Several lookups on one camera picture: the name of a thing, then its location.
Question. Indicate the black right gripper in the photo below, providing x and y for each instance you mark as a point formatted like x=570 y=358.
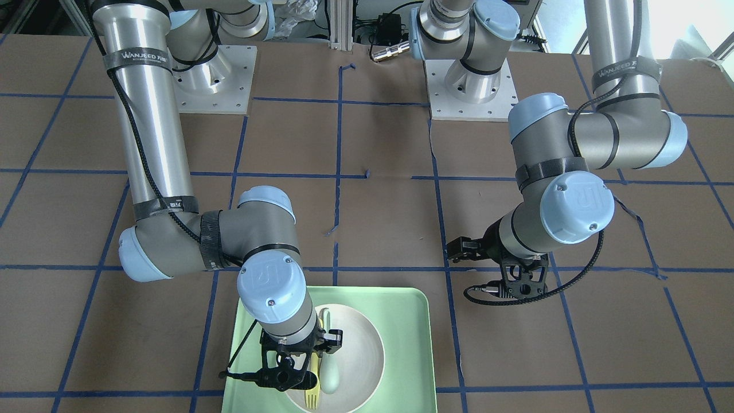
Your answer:
x=334 y=338

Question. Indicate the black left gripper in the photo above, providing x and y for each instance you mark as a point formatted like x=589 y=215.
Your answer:
x=491 y=240

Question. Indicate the yellow plastic fork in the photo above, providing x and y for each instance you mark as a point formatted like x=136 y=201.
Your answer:
x=311 y=396

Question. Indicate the green plastic spoon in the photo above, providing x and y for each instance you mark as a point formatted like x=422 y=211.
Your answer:
x=329 y=372

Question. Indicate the white round plate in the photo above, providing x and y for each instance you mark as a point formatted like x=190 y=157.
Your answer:
x=360 y=360

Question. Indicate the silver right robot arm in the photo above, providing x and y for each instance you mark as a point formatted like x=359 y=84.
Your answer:
x=146 y=47

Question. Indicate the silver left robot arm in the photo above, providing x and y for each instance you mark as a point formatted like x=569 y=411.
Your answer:
x=557 y=152

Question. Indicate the black power adapter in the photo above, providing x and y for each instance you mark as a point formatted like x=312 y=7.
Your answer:
x=390 y=25

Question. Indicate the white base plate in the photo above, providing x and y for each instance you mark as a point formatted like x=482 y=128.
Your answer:
x=458 y=94

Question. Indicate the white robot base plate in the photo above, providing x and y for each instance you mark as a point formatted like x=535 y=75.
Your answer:
x=220 y=86

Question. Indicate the aluminium frame post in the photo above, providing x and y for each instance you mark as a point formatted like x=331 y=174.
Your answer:
x=340 y=22

